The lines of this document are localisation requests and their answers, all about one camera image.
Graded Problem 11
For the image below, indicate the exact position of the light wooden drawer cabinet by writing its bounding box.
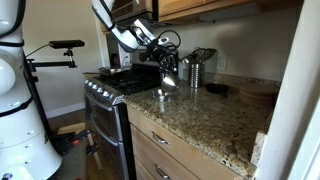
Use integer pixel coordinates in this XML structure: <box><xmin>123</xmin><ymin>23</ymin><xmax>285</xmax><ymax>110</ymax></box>
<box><xmin>126</xmin><ymin>105</ymin><xmax>241</xmax><ymax>180</ymax></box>

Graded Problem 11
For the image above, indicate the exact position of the steel bowl on counter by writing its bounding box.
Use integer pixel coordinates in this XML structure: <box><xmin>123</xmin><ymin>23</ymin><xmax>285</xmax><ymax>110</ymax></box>
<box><xmin>153</xmin><ymin>89</ymin><xmax>171</xmax><ymax>103</ymax></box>

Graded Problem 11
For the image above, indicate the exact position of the black camera on stand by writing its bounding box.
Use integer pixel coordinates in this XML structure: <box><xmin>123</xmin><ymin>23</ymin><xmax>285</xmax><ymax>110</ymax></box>
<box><xmin>27</xmin><ymin>40</ymin><xmax>85</xmax><ymax>71</ymax></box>

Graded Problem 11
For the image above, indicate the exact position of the top drawer handle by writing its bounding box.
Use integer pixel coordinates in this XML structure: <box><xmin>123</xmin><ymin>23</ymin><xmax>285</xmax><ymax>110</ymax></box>
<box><xmin>152</xmin><ymin>132</ymin><xmax>170</xmax><ymax>145</ymax></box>

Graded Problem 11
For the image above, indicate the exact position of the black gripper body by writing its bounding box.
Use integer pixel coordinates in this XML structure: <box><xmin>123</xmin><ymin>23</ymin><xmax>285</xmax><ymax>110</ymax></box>
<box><xmin>143</xmin><ymin>39</ymin><xmax>177</xmax><ymax>73</ymax></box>

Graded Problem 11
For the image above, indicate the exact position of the stack of wooden plates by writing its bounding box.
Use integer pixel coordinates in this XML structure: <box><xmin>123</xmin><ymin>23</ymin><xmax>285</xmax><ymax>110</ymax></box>
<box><xmin>239</xmin><ymin>84</ymin><xmax>279</xmax><ymax>107</ymax></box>

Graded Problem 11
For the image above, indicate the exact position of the steel slotted spatula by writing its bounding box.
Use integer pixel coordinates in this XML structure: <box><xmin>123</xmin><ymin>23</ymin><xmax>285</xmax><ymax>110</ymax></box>
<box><xmin>191</xmin><ymin>48</ymin><xmax>217</xmax><ymax>64</ymax></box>

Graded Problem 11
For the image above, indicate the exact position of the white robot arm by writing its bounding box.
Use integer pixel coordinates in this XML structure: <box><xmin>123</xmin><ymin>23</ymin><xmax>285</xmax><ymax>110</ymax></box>
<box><xmin>91</xmin><ymin>0</ymin><xmax>177</xmax><ymax>73</ymax></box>

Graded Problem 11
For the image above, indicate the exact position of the white wall outlet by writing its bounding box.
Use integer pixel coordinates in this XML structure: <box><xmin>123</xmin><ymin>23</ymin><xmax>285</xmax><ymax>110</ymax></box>
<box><xmin>217</xmin><ymin>54</ymin><xmax>227</xmax><ymax>70</ymax></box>

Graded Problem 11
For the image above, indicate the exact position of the steel bowl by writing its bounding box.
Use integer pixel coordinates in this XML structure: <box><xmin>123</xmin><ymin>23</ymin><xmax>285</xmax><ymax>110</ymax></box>
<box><xmin>153</xmin><ymin>89</ymin><xmax>171</xmax><ymax>103</ymax></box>
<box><xmin>161</xmin><ymin>73</ymin><xmax>180</xmax><ymax>93</ymax></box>

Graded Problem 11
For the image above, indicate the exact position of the stainless steel gas stove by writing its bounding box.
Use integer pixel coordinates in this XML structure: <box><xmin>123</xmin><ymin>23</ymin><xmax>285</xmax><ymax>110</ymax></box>
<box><xmin>84</xmin><ymin>49</ymin><xmax>160</xmax><ymax>180</ymax></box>

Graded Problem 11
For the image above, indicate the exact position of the small perforated steel utensil holder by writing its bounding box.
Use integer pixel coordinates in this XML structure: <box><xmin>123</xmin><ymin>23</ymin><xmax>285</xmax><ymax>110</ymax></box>
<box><xmin>188</xmin><ymin>64</ymin><xmax>205</xmax><ymax>88</ymax></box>

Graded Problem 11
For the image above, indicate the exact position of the frying pan on stove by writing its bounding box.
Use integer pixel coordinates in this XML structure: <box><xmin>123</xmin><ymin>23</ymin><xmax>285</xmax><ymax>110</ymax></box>
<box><xmin>97</xmin><ymin>67</ymin><xmax>124</xmax><ymax>76</ymax></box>

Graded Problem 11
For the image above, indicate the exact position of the drawer handle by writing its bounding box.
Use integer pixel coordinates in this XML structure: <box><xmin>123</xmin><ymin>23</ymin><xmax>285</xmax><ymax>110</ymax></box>
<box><xmin>155</xmin><ymin>165</ymin><xmax>171</xmax><ymax>180</ymax></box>
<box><xmin>152</xmin><ymin>132</ymin><xmax>170</xmax><ymax>145</ymax></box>

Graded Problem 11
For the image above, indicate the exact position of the middle drawer handle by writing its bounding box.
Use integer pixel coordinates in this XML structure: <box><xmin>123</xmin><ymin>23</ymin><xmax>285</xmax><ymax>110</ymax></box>
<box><xmin>155</xmin><ymin>165</ymin><xmax>171</xmax><ymax>180</ymax></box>

